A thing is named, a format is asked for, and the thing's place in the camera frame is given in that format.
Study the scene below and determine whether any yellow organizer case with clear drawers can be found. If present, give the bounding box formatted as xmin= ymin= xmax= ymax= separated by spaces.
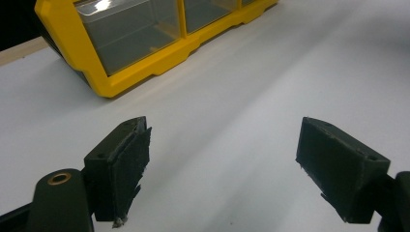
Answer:
xmin=34 ymin=0 xmax=280 ymax=99

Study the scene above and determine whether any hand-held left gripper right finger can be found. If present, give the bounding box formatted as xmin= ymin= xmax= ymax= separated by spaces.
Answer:
xmin=295 ymin=116 xmax=392 ymax=224

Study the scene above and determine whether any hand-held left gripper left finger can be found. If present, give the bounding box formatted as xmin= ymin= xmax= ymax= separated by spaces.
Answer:
xmin=83 ymin=115 xmax=153 ymax=229

